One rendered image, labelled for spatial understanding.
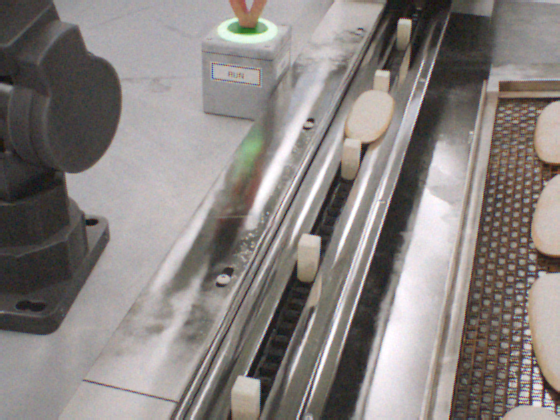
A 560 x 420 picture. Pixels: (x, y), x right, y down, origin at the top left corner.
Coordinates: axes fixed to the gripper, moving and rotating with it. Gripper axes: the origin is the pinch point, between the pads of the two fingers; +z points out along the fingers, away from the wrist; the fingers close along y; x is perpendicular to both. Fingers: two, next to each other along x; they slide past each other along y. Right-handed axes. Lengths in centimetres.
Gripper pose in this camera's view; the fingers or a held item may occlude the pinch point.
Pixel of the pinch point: (248, 18)
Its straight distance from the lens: 81.5
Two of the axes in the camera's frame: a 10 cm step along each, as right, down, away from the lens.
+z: -0.2, 8.3, 5.6
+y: -2.7, 5.4, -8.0
